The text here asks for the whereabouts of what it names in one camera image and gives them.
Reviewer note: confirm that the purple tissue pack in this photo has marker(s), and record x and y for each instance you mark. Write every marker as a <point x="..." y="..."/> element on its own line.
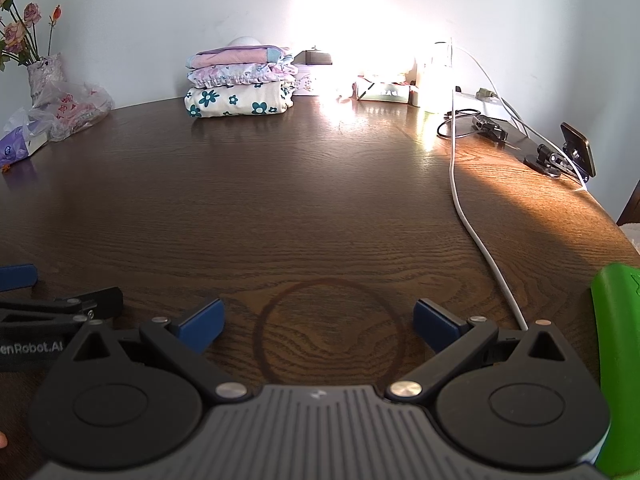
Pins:
<point x="20" y="142"/>

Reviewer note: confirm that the blue pink purple mesh shirt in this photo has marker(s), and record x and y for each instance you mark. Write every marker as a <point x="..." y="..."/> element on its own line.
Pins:
<point x="235" y="56"/>

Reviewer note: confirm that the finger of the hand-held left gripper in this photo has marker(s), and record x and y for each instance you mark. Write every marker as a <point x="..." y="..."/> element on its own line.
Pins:
<point x="17" y="277"/>
<point x="75" y="302"/>

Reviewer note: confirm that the white teal floral folded cloth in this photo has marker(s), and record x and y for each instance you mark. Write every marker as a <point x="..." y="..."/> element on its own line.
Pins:
<point x="235" y="100"/>

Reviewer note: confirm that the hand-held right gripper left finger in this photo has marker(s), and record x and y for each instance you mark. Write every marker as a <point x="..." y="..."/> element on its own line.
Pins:
<point x="202" y="327"/>

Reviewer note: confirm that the green printed box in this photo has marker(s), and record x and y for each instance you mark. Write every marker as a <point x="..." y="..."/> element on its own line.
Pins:
<point x="382" y="91"/>

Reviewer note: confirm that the smartphone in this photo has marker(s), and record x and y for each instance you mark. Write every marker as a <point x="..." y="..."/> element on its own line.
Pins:
<point x="580" y="150"/>

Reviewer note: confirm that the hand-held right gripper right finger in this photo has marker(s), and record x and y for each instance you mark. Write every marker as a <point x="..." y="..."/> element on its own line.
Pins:
<point x="437" y="325"/>

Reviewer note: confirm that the red printed plastic bag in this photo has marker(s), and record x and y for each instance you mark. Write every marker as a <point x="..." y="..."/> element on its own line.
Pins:
<point x="75" y="110"/>

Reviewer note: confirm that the white patterned tissue box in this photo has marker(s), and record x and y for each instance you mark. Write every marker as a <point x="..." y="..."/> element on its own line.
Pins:
<point x="306" y="81"/>

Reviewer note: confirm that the pink ruffled folded cloth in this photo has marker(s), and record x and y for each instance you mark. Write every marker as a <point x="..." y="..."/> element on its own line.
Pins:
<point x="240" y="75"/>

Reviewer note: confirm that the glittery flower vase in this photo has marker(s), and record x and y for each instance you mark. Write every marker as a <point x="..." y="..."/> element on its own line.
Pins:
<point x="45" y="80"/>

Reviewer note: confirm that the green plastic case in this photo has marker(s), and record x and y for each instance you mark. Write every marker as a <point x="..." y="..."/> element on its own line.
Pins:
<point x="620" y="360"/>

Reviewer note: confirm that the white adapter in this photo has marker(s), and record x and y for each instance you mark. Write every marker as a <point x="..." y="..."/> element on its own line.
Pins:
<point x="486" y="93"/>

